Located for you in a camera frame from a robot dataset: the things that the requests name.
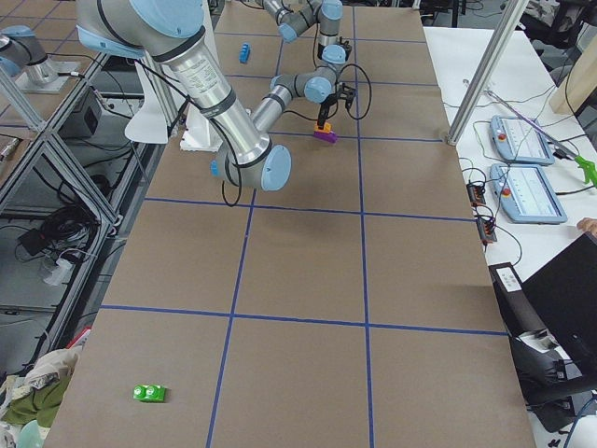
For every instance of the aluminium profile post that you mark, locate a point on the aluminium profile post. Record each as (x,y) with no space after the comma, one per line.
(489,60)

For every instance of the crumpled cloth pile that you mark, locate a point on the crumpled cloth pile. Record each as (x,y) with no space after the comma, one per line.
(29,403)

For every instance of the purple trapezoid block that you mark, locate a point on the purple trapezoid block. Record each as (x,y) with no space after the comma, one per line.
(329,137)

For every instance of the teach pendant tablet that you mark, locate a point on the teach pendant tablet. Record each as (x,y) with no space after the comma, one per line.
(524,194)
(516,141)

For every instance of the far teach pendant tablet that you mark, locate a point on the far teach pendant tablet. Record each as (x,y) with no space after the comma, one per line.
(516,141)

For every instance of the black box with label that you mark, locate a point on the black box with label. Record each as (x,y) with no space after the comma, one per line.
(509,294)

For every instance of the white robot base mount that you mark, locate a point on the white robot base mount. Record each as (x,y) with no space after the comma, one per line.
(199,134)

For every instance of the orange trapezoid block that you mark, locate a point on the orange trapezoid block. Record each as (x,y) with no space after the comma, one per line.
(322,128)

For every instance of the long blue toy brick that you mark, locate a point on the long blue toy brick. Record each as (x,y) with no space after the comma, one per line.
(244,53)

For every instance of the green toy brick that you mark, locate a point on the green toy brick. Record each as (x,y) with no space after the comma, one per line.
(149,393)

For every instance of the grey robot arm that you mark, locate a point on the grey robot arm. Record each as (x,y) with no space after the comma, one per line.
(172,34)
(328,48)

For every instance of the reacher grabber tool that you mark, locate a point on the reacher grabber tool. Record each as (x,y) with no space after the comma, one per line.
(588,167)

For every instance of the aluminium frame rack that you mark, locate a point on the aluminium frame rack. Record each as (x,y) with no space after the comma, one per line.
(69,195)

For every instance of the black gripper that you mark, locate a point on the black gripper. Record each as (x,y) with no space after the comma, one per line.
(319,51)
(327,104)

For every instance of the near teach pendant tablet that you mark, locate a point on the near teach pendant tablet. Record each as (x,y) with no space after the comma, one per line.
(524,194)

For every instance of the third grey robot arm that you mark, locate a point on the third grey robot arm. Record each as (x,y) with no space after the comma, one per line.
(24,58)

